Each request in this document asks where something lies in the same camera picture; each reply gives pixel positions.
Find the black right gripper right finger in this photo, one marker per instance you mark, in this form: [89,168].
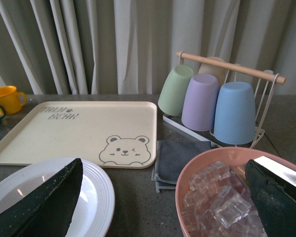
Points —
[274,198]

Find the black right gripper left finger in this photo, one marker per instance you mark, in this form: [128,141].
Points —
[48,210]

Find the white ridged plate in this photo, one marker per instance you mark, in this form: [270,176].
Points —
[95,207]

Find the pink bowl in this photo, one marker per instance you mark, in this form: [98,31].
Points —
[233,156]

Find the clear ice cubes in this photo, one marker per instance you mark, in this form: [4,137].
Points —
[217,204]

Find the blue cup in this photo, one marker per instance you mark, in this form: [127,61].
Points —
[235,115]

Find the white cup rack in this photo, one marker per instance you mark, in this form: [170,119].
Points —
[263,95]

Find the cream bear tray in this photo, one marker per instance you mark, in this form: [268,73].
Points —
[112,134]

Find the grey folded cloth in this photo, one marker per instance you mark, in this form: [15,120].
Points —
[171,158]

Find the purple cup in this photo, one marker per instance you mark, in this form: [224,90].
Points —
[200,102]

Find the yellow mug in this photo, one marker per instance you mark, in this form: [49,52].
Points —
[11,99]

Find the beige cup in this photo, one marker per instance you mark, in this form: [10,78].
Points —
[219,72]

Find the green cup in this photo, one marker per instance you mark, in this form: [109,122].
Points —
[172,96]

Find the grey curtain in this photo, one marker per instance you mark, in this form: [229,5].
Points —
[129,46]

